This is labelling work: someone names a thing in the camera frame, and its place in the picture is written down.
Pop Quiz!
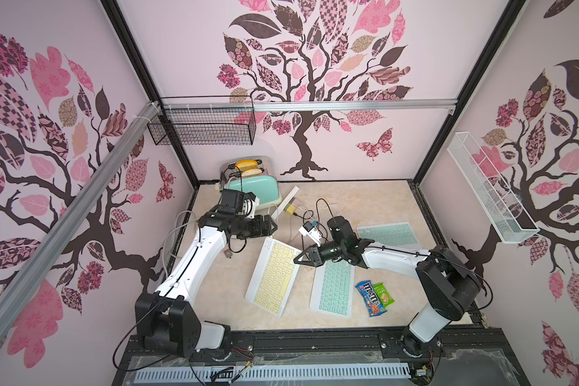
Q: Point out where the white slotted cable duct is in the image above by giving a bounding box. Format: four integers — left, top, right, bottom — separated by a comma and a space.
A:
130, 363, 411, 385

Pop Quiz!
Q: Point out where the white power strip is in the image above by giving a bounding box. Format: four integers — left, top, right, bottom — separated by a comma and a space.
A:
271, 186, 300, 222

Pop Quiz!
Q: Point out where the blue candy bag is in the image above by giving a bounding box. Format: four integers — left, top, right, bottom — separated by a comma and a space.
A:
355, 281, 387, 317

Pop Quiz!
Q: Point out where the black USB cable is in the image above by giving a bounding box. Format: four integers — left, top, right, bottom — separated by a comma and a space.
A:
293, 197, 339, 242

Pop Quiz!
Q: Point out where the aluminium rail wall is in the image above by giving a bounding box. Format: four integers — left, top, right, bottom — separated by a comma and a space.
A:
0, 101, 161, 341
164, 99, 458, 113

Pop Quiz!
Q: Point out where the green snack packet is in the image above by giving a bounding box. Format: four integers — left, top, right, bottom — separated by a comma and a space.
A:
373, 283, 395, 308

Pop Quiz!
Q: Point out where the green wireless keyboard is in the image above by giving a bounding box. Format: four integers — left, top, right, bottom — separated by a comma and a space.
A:
310, 261, 355, 318
357, 222, 422, 249

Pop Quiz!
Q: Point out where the white wire shelf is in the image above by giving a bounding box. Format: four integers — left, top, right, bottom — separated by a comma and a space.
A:
447, 132, 540, 244

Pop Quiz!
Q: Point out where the green wireless keyboard right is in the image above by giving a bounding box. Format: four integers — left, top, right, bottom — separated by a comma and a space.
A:
357, 222, 422, 249

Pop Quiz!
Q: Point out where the green wireless keyboard centre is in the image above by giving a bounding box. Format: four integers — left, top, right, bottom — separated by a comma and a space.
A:
310, 261, 355, 318

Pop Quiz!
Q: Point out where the mint green toaster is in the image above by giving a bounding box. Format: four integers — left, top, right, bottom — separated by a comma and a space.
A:
220, 156, 282, 211

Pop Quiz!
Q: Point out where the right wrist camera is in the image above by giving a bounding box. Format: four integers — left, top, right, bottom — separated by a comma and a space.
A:
299, 221, 323, 246

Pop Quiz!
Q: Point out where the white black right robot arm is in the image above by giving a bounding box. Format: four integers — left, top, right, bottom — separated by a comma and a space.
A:
294, 216, 483, 358

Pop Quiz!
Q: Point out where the aluminium rail left wall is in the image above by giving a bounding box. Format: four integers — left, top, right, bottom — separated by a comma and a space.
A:
0, 101, 161, 341

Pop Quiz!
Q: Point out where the aluminium rail back wall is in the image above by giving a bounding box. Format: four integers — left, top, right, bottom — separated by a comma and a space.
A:
164, 99, 458, 113

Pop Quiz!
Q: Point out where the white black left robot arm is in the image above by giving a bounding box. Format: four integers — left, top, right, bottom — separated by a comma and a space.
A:
135, 189, 278, 360

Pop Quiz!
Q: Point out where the yellow USB charger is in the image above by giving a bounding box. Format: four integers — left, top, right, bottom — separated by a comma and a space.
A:
284, 204, 297, 216

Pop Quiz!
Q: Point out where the black wire basket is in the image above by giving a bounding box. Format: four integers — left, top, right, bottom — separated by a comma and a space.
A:
147, 94, 257, 146

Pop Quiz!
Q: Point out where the yellow wireless keyboard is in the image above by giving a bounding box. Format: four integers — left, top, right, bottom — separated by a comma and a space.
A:
244, 237, 301, 317

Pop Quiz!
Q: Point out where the white power strip cord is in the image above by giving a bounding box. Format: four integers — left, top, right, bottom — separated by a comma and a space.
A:
160, 210, 204, 281

